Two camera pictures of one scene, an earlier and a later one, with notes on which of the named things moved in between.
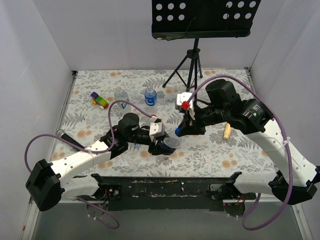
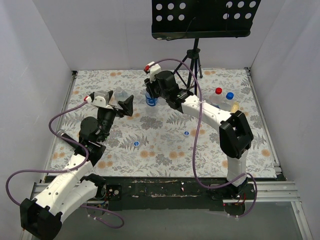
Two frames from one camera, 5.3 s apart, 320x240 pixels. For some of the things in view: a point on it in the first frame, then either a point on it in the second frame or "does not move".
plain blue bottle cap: (177, 130) → (230, 95)
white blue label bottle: (123, 107) does not move
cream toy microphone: (227, 130) → (235, 107)
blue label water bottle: (151, 97) does not move
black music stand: (186, 19) does not move
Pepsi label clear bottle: (171, 142) → (226, 105)
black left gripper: (155, 144) → (116, 110)
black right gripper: (189, 124) → (150, 88)
